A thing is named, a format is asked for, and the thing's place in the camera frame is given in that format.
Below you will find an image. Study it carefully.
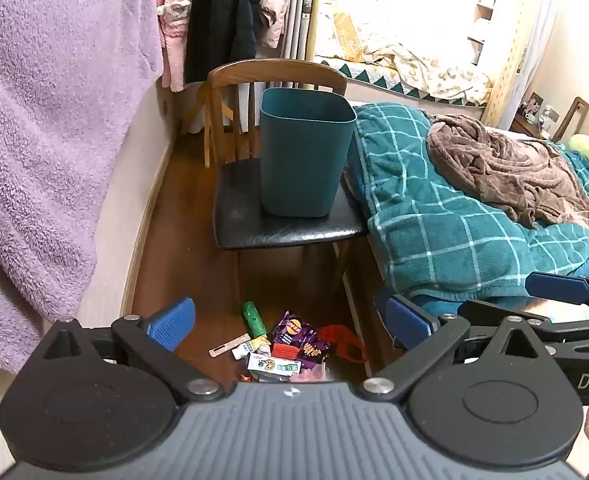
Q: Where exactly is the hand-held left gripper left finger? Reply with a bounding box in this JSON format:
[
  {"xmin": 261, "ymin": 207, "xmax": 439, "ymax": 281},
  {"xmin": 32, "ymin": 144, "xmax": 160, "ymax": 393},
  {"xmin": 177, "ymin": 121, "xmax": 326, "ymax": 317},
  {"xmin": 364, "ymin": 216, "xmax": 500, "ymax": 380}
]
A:
[{"xmin": 42, "ymin": 297, "xmax": 225, "ymax": 405}]

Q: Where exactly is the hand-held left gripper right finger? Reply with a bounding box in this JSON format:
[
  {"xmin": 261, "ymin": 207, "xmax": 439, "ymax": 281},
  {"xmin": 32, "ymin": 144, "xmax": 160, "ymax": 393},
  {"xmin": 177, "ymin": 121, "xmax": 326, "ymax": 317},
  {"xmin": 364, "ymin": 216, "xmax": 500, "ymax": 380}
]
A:
[{"xmin": 361, "ymin": 294, "xmax": 550, "ymax": 403}]

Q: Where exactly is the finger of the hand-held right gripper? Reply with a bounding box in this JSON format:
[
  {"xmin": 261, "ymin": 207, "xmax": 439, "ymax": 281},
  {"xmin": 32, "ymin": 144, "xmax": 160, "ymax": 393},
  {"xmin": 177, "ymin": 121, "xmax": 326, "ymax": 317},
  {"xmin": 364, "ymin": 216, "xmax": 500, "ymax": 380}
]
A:
[
  {"xmin": 525, "ymin": 271, "xmax": 589, "ymax": 307},
  {"xmin": 457, "ymin": 301, "xmax": 589, "ymax": 358}
]

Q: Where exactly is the white paper strip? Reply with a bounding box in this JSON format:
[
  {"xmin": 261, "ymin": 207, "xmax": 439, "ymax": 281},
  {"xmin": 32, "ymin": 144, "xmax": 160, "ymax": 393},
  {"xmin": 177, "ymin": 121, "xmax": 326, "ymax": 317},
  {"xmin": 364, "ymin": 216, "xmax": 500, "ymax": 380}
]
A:
[{"xmin": 209, "ymin": 337, "xmax": 250, "ymax": 357}]

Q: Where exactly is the red plastic bag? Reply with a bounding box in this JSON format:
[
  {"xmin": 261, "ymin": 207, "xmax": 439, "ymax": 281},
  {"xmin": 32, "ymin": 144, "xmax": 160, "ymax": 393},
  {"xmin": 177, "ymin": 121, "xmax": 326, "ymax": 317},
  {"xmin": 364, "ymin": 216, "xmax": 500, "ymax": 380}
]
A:
[{"xmin": 319, "ymin": 324, "xmax": 370, "ymax": 365}]

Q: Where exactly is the green packet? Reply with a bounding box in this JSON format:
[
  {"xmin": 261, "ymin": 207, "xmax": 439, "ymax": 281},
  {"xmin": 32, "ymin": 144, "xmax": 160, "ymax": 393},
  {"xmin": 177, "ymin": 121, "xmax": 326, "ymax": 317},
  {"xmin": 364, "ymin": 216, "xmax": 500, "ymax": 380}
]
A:
[{"xmin": 242, "ymin": 301, "xmax": 270, "ymax": 339}]

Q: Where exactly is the pink wrapper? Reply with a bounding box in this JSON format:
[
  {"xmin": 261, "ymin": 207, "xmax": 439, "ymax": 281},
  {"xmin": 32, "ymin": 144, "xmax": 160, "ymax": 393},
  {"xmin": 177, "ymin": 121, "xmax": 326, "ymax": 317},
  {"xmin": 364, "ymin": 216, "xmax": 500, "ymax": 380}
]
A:
[{"xmin": 292, "ymin": 362, "xmax": 330, "ymax": 383}]

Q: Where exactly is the purple chip bag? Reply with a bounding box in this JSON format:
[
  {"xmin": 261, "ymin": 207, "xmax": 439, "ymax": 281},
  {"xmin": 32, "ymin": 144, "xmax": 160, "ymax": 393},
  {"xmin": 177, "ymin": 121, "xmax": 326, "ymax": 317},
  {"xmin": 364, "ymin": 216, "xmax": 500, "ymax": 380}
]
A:
[{"xmin": 272, "ymin": 310, "xmax": 331, "ymax": 367}]

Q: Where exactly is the small white printed box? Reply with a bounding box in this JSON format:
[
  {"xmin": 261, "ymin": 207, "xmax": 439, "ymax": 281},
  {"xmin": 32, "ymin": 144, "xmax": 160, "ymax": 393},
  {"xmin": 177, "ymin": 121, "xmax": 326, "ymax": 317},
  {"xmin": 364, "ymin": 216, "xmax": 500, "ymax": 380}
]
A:
[{"xmin": 246, "ymin": 352, "xmax": 302, "ymax": 378}]

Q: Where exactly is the teal plastic trash bin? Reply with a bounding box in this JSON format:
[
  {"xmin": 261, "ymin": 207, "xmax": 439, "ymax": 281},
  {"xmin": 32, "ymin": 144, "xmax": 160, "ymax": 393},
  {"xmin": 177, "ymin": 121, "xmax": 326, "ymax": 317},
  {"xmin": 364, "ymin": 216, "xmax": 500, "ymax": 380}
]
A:
[{"xmin": 259, "ymin": 87, "xmax": 357, "ymax": 218}]

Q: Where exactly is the teal plaid quilt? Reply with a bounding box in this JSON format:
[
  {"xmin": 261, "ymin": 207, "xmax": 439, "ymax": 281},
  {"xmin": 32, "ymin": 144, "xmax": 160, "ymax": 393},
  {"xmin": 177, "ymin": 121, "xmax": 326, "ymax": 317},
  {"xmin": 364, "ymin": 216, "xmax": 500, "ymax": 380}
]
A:
[{"xmin": 341, "ymin": 102, "xmax": 589, "ymax": 318}]

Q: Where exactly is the wooden chair with black seat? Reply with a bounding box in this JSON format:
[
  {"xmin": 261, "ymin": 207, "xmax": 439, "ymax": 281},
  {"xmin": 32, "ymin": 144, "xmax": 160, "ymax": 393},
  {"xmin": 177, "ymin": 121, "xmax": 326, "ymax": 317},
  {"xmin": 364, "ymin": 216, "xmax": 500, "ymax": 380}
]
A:
[{"xmin": 194, "ymin": 58, "xmax": 371, "ymax": 311}]

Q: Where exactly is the brown fleece blanket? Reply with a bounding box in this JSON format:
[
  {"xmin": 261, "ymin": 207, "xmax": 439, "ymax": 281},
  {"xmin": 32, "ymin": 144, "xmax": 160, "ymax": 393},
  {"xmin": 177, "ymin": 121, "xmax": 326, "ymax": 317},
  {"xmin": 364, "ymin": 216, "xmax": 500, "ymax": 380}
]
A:
[{"xmin": 425, "ymin": 114, "xmax": 589, "ymax": 238}]

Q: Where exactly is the wooden headboard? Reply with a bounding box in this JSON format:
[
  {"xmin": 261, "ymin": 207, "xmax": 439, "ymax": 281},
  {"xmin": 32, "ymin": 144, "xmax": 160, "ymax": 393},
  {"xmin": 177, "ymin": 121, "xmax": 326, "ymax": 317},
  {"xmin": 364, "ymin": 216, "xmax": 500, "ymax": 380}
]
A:
[{"xmin": 554, "ymin": 96, "xmax": 589, "ymax": 143}]

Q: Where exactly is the green triangle trimmed bedspread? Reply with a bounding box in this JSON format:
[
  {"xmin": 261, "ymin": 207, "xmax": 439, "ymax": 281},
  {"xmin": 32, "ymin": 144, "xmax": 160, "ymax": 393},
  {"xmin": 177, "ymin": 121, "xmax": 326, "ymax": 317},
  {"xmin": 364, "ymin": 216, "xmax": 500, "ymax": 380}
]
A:
[{"xmin": 319, "ymin": 57, "xmax": 475, "ymax": 107}]

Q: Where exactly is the purple fleece robe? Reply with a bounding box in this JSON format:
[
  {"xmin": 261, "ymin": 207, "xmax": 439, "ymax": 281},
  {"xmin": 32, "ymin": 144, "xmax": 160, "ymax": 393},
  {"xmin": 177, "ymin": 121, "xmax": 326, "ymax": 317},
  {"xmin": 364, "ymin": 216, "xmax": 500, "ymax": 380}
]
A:
[{"xmin": 0, "ymin": 0, "xmax": 165, "ymax": 373}]

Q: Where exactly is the cream patterned quilt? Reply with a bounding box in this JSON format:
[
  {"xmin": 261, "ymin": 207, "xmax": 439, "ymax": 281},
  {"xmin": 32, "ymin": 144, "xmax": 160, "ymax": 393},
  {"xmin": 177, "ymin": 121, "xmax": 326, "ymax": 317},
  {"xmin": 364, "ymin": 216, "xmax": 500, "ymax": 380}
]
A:
[{"xmin": 319, "ymin": 2, "xmax": 495, "ymax": 106}]

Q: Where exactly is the pink fleece garment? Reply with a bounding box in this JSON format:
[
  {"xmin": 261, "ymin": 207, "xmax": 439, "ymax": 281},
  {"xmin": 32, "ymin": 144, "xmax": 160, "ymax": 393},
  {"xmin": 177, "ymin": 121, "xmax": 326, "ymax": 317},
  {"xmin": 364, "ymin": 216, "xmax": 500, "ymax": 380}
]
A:
[{"xmin": 152, "ymin": 0, "xmax": 200, "ymax": 93}]

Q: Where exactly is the white bookshelf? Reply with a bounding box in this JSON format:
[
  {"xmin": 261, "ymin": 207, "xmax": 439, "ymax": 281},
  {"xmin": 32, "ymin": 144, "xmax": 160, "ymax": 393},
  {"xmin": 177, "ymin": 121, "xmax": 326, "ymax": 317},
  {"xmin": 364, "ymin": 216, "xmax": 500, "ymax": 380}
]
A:
[{"xmin": 467, "ymin": 0, "xmax": 505, "ymax": 66}]

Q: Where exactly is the yellow patterned pillow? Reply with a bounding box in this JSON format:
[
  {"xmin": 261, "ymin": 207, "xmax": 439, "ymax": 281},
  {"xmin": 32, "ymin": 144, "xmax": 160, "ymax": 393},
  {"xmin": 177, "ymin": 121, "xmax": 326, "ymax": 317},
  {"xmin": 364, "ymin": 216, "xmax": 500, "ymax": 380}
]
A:
[{"xmin": 331, "ymin": 10, "xmax": 365, "ymax": 61}]

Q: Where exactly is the black coat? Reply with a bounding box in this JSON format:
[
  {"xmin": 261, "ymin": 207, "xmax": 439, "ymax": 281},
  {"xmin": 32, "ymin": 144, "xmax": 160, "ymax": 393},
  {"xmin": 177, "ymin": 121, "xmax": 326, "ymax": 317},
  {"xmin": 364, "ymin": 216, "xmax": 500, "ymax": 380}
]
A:
[{"xmin": 184, "ymin": 0, "xmax": 270, "ymax": 86}]

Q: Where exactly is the grey curtain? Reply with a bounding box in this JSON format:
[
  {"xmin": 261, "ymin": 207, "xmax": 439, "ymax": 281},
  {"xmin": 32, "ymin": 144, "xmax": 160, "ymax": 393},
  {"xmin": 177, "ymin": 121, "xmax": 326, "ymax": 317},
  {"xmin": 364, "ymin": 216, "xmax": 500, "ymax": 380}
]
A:
[{"xmin": 282, "ymin": 0, "xmax": 320, "ymax": 63}]

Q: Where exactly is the pink puffer jacket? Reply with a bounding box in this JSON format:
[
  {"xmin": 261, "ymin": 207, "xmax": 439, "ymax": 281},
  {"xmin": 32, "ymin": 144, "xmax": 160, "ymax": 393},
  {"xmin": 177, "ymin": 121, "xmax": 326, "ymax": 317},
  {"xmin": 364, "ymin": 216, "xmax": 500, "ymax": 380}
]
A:
[{"xmin": 258, "ymin": 0, "xmax": 292, "ymax": 51}]

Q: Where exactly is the wooden bed frame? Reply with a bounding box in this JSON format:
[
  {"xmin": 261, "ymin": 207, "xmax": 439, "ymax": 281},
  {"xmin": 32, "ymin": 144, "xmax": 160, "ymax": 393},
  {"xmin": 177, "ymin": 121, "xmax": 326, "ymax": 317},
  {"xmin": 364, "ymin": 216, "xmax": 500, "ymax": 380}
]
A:
[{"xmin": 339, "ymin": 240, "xmax": 392, "ymax": 378}]

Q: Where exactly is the light wooden post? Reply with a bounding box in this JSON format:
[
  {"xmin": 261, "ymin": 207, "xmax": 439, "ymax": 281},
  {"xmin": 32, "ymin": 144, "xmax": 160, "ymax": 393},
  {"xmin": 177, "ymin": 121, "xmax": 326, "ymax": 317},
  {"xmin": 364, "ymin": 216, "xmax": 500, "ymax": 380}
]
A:
[{"xmin": 481, "ymin": 0, "xmax": 545, "ymax": 126}]

